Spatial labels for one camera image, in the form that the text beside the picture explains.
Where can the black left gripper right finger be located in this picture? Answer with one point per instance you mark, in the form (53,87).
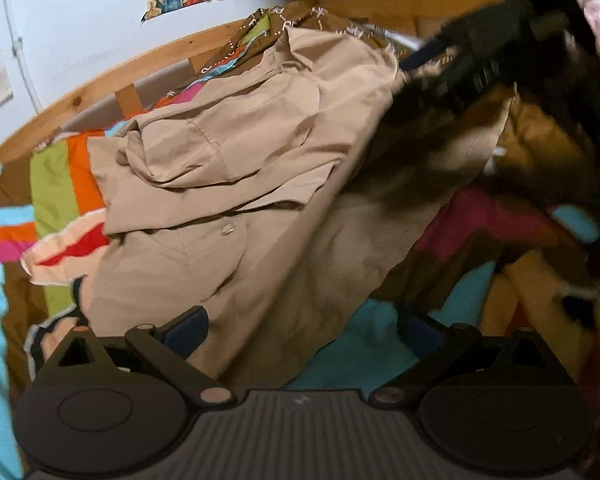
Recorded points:
(420,333)

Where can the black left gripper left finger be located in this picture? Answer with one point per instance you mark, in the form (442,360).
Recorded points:
(185,333)

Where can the beige trench coat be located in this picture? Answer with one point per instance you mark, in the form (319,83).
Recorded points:
(331,197)

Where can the teal cloth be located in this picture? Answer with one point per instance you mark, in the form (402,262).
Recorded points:
(493,286)

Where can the dark red garment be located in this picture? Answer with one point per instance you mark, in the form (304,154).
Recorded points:
(472,211)

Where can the colourful striped bedspread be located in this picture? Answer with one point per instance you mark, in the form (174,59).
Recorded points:
(85,239)

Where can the wooden bed frame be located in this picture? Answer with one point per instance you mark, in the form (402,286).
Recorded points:
(420,18)

